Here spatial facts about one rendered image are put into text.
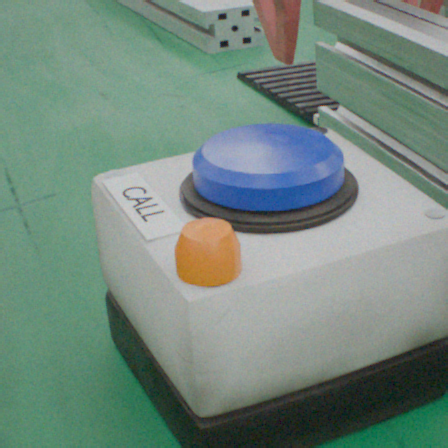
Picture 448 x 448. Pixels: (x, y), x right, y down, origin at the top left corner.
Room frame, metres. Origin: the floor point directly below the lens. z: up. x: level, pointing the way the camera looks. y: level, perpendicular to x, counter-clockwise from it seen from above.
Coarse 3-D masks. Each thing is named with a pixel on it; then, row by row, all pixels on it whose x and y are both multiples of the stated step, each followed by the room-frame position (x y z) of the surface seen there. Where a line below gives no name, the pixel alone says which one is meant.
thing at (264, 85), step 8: (304, 72) 0.51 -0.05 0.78; (312, 72) 0.50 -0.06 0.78; (256, 80) 0.49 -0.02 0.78; (264, 80) 0.49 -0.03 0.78; (272, 80) 0.49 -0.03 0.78; (280, 80) 0.49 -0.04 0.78; (288, 80) 0.49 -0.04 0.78; (296, 80) 0.49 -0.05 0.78; (304, 80) 0.49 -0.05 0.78; (312, 80) 0.49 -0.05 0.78; (256, 88) 0.49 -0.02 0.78; (264, 88) 0.48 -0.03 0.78; (272, 88) 0.48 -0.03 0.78
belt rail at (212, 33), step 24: (120, 0) 0.74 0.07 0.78; (144, 0) 0.70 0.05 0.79; (168, 0) 0.63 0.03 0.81; (192, 0) 0.60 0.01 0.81; (216, 0) 0.60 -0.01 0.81; (240, 0) 0.60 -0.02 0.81; (168, 24) 0.63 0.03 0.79; (192, 24) 0.61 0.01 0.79; (216, 24) 0.57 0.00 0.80; (240, 24) 0.58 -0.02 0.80; (216, 48) 0.57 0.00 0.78; (240, 48) 0.58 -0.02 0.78
